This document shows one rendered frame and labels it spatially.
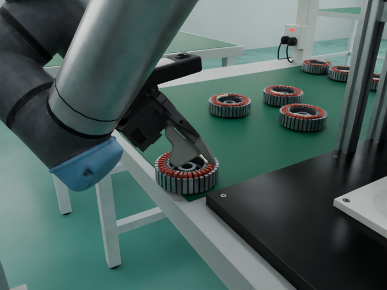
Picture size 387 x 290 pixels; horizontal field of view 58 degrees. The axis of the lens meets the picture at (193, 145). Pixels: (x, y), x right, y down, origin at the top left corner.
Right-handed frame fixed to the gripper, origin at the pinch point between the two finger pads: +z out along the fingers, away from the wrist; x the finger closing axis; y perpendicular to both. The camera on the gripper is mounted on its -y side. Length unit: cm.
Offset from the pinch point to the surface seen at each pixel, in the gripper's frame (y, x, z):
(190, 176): 4.4, 4.7, 0.5
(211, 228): 8.1, 13.3, 2.5
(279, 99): -30.0, -19.9, 26.1
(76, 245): 56, -84, 60
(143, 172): 9.7, -7.9, 2.3
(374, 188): -13.9, 22.0, 14.1
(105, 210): 31, -62, 41
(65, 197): 47, -109, 52
